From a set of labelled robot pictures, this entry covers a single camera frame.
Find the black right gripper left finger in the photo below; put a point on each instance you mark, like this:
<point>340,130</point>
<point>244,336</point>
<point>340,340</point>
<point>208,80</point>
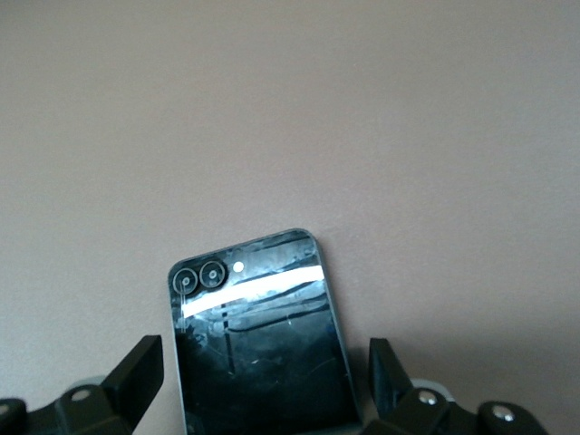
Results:
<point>131,385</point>

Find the small black flip phone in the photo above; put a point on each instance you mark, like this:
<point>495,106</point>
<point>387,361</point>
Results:
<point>272,362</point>

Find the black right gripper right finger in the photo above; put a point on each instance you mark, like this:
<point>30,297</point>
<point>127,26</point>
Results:
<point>394,403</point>

